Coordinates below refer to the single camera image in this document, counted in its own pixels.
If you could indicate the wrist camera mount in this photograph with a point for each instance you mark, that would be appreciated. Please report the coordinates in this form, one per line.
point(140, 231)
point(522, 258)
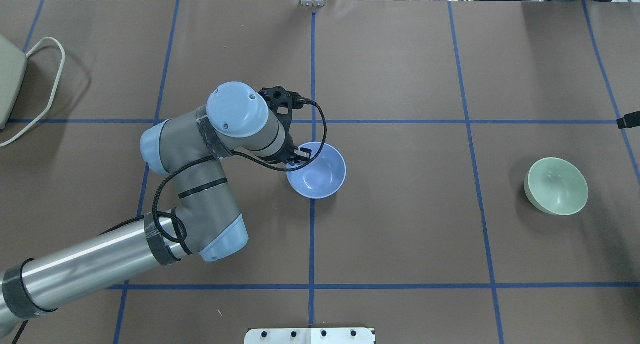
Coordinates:
point(282, 103)
point(629, 121)

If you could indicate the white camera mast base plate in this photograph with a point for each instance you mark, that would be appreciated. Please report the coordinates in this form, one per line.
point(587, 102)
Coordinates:
point(310, 335)

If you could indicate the green bowl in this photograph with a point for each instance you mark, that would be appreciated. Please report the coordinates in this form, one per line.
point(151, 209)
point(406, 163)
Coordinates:
point(554, 186)

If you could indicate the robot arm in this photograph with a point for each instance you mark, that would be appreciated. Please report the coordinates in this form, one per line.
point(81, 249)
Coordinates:
point(193, 209)

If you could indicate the blue bowl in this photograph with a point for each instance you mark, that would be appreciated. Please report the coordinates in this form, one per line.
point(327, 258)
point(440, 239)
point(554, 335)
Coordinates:
point(323, 177)

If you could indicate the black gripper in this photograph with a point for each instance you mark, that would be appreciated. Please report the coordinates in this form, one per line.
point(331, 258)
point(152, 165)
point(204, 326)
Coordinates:
point(290, 156)

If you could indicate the cream toaster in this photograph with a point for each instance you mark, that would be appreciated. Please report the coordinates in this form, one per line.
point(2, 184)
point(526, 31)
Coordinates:
point(13, 63)

